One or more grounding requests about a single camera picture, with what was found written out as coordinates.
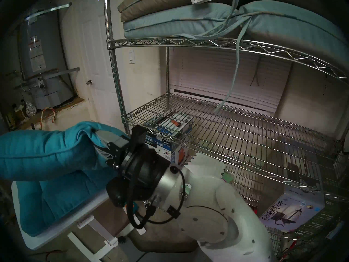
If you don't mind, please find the white zigzag-edged paper sheet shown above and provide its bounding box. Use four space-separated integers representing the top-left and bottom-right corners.
188 154 227 177

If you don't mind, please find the utility pump cardboard box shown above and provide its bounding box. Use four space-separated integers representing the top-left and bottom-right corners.
143 113 193 172

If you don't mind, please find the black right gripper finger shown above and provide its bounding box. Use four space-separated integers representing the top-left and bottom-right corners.
94 145 116 162
92 129 130 148

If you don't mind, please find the crumpled aluminium foil ball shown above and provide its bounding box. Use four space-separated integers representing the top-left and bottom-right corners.
25 101 37 117

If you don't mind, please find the dark LED product box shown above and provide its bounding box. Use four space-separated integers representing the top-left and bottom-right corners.
297 199 347 239

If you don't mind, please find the white folding table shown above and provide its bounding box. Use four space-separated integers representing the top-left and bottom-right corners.
11 180 146 262

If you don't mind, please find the white panel door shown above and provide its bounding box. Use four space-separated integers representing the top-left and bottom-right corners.
61 0 123 128

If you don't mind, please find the white lamp product box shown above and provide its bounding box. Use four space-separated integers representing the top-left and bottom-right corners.
258 192 325 233

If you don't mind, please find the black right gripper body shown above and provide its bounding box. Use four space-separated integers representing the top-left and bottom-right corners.
105 124 171 208

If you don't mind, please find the pale blue tie cushion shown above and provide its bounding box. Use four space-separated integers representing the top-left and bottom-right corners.
123 1 349 113

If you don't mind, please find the metal heater strap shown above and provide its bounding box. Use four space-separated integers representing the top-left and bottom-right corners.
25 3 72 20
16 67 80 87

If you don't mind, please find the chrome wire shelf rack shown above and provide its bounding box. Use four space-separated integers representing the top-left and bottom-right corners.
103 0 349 259

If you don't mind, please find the grey water heater tank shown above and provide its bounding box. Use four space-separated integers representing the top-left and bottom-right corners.
18 8 74 109

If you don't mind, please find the tan flat cushion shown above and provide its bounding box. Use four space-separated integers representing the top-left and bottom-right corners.
118 0 240 22

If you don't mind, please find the teal tufted seat cushion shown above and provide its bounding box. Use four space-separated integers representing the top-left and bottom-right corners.
16 167 118 236
0 121 131 182

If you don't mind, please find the red yellow striped cable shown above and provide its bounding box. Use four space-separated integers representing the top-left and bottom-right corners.
40 107 56 125

